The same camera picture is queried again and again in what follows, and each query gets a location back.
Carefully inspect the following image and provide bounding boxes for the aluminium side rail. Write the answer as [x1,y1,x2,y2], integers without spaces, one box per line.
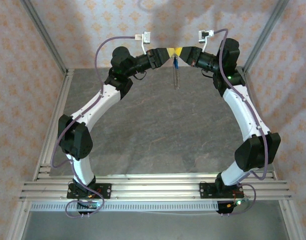
[32,69,75,181]

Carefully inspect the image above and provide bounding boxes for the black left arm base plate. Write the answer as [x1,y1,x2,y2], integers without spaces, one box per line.
[67,183,112,200]

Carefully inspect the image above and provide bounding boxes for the aluminium frame leg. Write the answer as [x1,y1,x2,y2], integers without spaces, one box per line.
[278,199,302,240]
[6,201,31,240]

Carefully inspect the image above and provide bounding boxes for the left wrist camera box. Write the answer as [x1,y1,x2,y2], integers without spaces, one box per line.
[134,31,152,55]

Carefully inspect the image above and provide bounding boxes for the black base controller board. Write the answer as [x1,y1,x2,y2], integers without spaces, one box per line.
[76,199,101,210]
[217,198,250,216]

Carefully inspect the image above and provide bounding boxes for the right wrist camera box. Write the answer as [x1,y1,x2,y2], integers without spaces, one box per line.
[198,29,215,53]

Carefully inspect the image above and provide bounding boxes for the aluminium corner post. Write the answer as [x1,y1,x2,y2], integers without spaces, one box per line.
[242,0,291,74]
[19,0,69,74]

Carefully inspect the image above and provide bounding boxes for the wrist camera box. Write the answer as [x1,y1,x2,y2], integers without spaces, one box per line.
[134,31,152,55]
[198,29,215,53]

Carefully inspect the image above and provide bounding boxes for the slotted grey cable duct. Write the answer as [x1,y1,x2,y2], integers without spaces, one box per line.
[30,201,220,212]

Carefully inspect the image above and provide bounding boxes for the spiral coil keyring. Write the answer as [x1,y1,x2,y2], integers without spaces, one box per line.
[171,51,181,91]

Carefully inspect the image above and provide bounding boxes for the aluminium mounting rail beam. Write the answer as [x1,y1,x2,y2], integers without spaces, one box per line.
[19,173,293,201]

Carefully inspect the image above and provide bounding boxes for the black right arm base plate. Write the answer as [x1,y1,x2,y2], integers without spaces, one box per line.
[199,181,245,200]

